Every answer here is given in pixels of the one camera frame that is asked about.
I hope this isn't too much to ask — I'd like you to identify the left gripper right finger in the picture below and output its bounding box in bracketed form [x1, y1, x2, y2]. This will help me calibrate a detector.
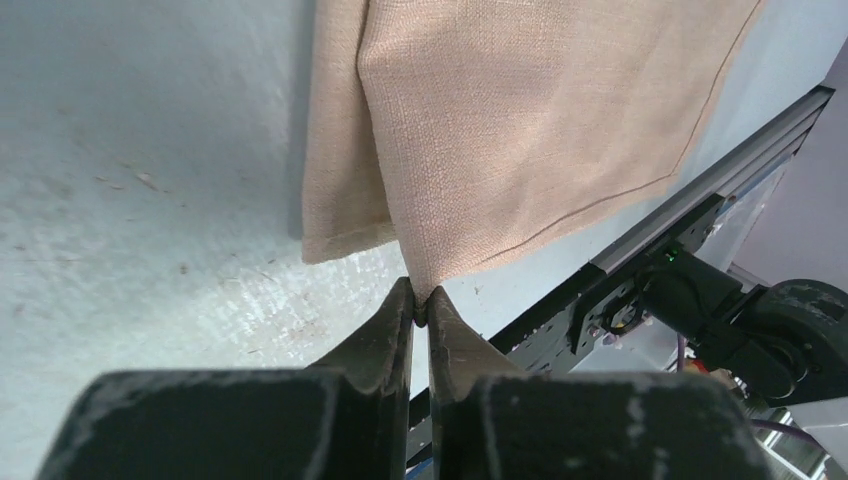
[426, 288, 771, 479]

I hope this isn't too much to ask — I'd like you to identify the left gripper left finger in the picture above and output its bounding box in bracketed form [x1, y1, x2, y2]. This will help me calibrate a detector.
[38, 278, 415, 479]

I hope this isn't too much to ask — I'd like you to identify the beige cloth napkin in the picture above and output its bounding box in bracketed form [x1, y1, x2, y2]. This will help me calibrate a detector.
[302, 1, 764, 300]

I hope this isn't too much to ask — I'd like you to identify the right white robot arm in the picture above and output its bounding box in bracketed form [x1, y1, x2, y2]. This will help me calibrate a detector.
[634, 249, 847, 407]

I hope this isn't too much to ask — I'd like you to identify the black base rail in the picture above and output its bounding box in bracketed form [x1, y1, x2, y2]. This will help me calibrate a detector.
[405, 192, 727, 468]

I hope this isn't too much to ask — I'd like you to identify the aluminium frame rail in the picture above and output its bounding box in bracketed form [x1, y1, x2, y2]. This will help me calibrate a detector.
[585, 86, 834, 276]

